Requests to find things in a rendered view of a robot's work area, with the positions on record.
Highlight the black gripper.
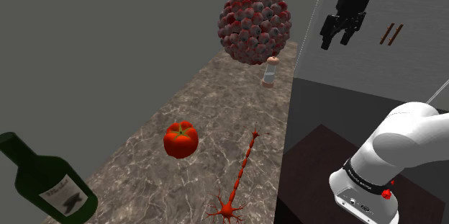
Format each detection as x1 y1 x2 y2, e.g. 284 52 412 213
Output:
319 0 373 50

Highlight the clear salt shaker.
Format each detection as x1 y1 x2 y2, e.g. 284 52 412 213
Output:
260 55 281 89

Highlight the red grey eyeball sphere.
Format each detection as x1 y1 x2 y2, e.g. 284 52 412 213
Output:
217 0 293 66

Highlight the dark robot stand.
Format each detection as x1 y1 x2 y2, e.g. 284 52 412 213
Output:
274 123 447 224

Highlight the red tomato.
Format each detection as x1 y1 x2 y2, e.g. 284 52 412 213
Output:
163 120 200 160

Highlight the red neuron model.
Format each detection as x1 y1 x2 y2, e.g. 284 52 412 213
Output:
204 123 271 224

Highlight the green wine bottle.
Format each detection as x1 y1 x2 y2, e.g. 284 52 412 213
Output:
0 131 99 224

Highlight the grey cabinet with brown handles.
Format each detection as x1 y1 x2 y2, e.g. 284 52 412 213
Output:
293 0 449 112

